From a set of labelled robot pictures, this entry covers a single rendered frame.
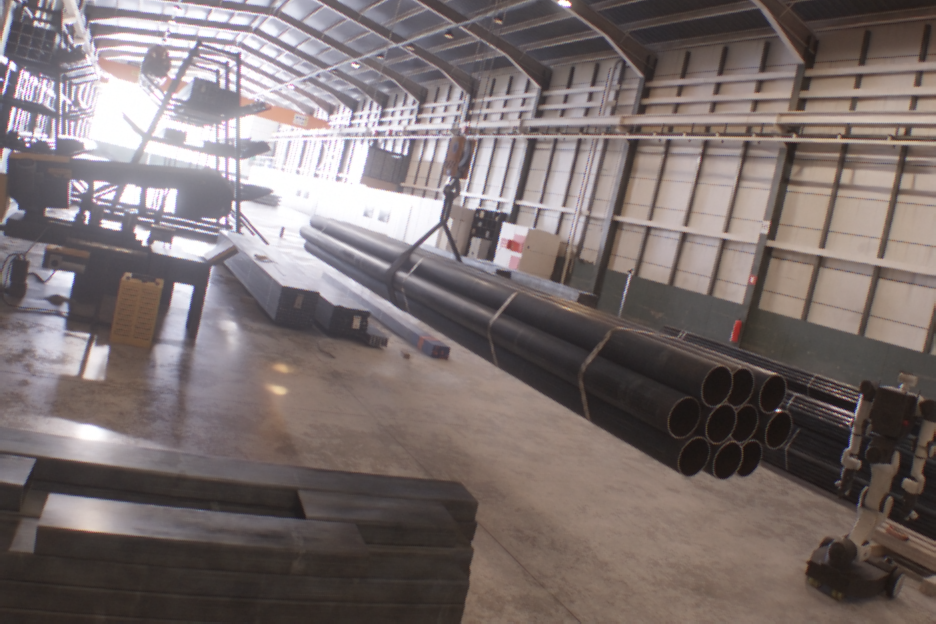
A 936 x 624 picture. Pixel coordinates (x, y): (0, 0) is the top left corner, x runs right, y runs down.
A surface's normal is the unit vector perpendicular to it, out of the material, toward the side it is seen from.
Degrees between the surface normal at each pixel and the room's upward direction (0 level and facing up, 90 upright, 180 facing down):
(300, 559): 90
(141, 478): 90
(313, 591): 90
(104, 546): 90
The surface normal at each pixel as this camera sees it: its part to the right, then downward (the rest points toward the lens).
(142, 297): 0.39, 0.13
